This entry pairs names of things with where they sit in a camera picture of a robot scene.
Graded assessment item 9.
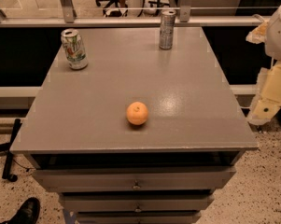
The black office chair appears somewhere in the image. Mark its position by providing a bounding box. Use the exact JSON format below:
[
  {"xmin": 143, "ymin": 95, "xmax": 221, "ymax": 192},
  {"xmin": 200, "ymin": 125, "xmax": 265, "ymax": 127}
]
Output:
[{"xmin": 95, "ymin": 0, "xmax": 128, "ymax": 17}]

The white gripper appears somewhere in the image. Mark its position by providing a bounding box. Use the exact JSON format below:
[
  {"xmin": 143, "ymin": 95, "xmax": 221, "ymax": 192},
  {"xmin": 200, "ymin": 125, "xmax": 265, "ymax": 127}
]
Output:
[{"xmin": 246, "ymin": 21, "xmax": 281, "ymax": 125}]

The black stand leg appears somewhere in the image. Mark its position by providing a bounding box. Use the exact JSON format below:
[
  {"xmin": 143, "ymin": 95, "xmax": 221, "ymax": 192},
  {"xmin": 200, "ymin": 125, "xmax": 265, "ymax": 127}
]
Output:
[{"xmin": 0, "ymin": 119, "xmax": 21, "ymax": 182}]

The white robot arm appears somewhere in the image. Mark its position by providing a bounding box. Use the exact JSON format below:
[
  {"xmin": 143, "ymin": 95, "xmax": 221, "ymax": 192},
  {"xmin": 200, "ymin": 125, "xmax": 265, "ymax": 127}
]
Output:
[{"xmin": 246, "ymin": 5, "xmax": 281, "ymax": 125}]

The white green 7up can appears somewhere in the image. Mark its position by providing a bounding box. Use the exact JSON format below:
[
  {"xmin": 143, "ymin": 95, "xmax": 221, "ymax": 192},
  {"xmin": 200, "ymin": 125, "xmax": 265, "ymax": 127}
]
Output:
[{"xmin": 61, "ymin": 28, "xmax": 88, "ymax": 70}]

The silver redbull can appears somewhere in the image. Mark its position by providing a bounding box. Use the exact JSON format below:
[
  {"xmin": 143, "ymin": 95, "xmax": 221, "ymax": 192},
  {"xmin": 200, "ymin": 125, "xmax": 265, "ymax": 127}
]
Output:
[{"xmin": 159, "ymin": 9, "xmax": 176, "ymax": 49}]

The orange fruit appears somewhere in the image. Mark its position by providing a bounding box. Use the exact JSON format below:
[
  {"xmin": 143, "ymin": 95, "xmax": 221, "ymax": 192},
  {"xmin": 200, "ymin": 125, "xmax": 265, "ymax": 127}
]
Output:
[{"xmin": 126, "ymin": 102, "xmax": 148, "ymax": 125}]

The black shoe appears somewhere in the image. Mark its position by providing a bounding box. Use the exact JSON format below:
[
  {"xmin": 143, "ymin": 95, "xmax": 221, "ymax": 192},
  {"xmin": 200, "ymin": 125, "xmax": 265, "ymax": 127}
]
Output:
[{"xmin": 3, "ymin": 197, "xmax": 40, "ymax": 224}]

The grey drawer cabinet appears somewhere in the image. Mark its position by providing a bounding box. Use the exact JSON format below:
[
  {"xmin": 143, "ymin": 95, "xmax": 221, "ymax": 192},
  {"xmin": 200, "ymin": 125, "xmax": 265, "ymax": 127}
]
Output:
[{"xmin": 11, "ymin": 27, "xmax": 257, "ymax": 224}]

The metal railing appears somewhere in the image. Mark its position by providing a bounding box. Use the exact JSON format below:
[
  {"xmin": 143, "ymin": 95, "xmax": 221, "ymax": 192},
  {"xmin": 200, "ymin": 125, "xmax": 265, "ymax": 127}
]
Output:
[{"xmin": 0, "ymin": 0, "xmax": 272, "ymax": 28}]

